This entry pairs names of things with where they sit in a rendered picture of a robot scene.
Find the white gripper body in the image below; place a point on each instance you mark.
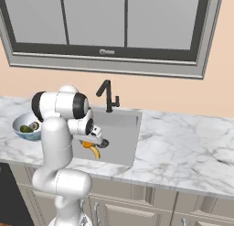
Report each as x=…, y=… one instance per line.
x=93, y=138

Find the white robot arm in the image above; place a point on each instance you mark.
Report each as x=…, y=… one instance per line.
x=58, y=144

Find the round metal sink drain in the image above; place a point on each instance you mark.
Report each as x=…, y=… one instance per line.
x=104, y=143

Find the grey sink basin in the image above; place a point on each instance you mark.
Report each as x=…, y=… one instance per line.
x=122, y=135

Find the pale blue bowl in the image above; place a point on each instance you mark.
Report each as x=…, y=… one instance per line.
x=24, y=136

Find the orange fruit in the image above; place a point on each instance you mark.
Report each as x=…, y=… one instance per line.
x=87, y=144

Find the yellow banana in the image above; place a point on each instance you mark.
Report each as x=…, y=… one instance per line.
x=96, y=152

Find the black tap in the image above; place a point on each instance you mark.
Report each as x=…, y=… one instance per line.
x=107, y=95

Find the beige drawer front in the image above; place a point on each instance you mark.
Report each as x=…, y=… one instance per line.
x=195, y=197
x=111, y=187

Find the brown and white vegetable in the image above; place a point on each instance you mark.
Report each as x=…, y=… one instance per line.
x=34, y=125

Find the green vegetable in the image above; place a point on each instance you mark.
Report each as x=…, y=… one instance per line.
x=25, y=129

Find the beige cupboard door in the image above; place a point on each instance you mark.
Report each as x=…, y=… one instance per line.
x=42, y=208
x=210, y=216
x=131, y=214

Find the grey window latch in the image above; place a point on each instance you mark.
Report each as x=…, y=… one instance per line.
x=107, y=51

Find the black dishwasher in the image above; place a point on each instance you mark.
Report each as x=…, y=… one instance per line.
x=12, y=199

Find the grey framed window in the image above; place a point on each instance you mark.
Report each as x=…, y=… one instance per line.
x=106, y=22

